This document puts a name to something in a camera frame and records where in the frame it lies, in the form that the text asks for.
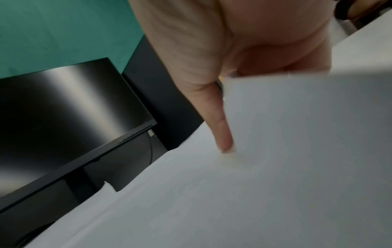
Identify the large white paper sheet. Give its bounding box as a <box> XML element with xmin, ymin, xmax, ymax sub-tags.
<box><xmin>39</xmin><ymin>120</ymin><xmax>392</xmax><ymax>248</ymax></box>

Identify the black monitor stand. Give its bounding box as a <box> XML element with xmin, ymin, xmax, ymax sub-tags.
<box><xmin>60</xmin><ymin>167</ymin><xmax>106</xmax><ymax>206</ymax></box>

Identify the black partition post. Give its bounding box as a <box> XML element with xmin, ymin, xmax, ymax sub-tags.
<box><xmin>122</xmin><ymin>34</ymin><xmax>205</xmax><ymax>151</ymax></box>

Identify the person's right hand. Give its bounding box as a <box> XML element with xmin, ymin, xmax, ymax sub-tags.
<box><xmin>128</xmin><ymin>0</ymin><xmax>336</xmax><ymax>154</ymax></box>

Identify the black cable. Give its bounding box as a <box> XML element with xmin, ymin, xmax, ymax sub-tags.
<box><xmin>148</xmin><ymin>135</ymin><xmax>154</xmax><ymax>168</ymax></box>

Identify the black computer monitor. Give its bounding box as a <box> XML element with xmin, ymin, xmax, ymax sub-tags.
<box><xmin>0</xmin><ymin>57</ymin><xmax>158</xmax><ymax>214</ymax></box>

